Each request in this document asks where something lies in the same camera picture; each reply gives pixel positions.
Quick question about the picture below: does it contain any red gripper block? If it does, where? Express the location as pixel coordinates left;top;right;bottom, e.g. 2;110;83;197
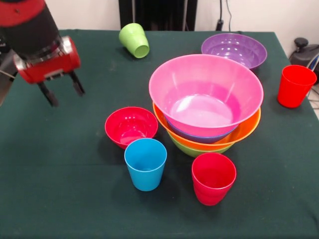
17;37;85;107

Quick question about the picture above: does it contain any small crimson pink bowl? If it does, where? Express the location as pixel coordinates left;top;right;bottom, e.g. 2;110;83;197
104;106;159;149

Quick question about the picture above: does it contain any green cup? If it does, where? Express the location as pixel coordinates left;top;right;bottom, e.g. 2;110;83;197
119;22;150;59

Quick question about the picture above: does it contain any blue bowl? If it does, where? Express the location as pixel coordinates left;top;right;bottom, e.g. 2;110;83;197
164;116;237;144

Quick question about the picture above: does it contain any large magenta bowl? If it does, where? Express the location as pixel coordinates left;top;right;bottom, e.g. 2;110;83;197
149;54;264;130

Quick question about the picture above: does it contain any green bowl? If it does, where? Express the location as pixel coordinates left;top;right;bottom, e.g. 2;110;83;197
170;135;234;158

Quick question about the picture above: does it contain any large orange bowl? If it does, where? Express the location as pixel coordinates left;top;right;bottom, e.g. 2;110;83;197
152;102;262;152

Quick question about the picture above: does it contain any dark green tablecloth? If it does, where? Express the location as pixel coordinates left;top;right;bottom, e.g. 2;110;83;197
0;29;319;239

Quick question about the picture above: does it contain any blue cup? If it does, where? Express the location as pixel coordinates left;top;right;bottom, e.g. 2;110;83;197
124;138;167;192

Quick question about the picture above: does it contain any purple bowl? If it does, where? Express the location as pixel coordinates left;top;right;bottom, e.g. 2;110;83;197
201;33;268;71

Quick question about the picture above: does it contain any crimson pink cup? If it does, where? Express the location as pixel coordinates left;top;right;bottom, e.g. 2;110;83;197
191;152;237;206

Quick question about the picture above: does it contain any red cup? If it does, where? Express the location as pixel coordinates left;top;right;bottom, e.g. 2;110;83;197
277;65;318;109

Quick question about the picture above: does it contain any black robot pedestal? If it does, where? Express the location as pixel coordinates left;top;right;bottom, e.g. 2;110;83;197
119;0;197;32

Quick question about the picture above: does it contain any black hanging cable with plug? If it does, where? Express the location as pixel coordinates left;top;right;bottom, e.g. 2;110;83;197
215;0;232;32

